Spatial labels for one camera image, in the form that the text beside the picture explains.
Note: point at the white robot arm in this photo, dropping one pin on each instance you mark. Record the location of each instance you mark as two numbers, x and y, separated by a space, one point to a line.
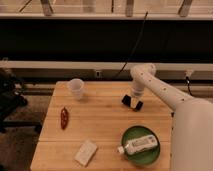
192 122

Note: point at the black office chair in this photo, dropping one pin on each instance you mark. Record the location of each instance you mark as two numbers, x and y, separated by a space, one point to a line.
10 99

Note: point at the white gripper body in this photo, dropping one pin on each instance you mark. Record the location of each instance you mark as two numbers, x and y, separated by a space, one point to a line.
134 102

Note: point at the white plastic bottle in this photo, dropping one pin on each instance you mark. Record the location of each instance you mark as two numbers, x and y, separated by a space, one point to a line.
137 145

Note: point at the red chili pepper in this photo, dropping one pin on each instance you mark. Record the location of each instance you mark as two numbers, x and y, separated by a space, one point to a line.
64 118

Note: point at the clear plastic cup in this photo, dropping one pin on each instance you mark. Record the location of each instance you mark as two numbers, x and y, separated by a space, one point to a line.
76 87

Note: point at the white sponge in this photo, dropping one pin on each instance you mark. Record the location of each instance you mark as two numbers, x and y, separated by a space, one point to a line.
86 152

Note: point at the green plate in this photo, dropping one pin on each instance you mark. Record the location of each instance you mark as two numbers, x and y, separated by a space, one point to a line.
144 158

